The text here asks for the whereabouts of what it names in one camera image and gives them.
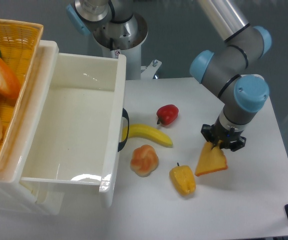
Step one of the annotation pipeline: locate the yellow banana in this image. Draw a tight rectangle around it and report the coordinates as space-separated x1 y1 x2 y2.
121 123 173 148

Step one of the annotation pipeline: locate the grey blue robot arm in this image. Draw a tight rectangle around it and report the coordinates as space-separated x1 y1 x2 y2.
66 0 272 152

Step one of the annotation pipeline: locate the yellow woven basket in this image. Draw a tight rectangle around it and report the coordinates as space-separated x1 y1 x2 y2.
0 19 44 163

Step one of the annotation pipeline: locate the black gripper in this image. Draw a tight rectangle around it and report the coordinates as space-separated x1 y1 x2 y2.
200 122 246 152

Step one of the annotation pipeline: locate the toast bread slice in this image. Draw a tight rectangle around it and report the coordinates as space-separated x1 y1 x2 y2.
195 142 228 177

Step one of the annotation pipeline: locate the knotted bread roll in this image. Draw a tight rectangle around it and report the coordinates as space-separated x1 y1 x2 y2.
130 144 159 177

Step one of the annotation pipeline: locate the white metal bracket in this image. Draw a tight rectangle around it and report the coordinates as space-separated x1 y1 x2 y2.
141 59 162 80

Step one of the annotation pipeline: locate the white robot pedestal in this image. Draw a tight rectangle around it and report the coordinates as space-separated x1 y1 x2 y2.
93 12 148 80

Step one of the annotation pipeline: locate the black drawer handle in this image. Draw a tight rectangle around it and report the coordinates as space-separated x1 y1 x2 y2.
118 107 130 153

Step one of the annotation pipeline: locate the white plastic drawer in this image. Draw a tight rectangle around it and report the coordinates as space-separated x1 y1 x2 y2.
21 53 128 208

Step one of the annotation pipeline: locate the red bell pepper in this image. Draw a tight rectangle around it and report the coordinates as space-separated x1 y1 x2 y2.
156 104 179 126

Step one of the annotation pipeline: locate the yellow bell pepper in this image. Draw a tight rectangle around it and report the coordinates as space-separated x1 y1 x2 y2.
169 162 196 198

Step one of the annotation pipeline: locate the white drawer cabinet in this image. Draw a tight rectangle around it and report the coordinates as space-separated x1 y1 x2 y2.
0 40 63 215

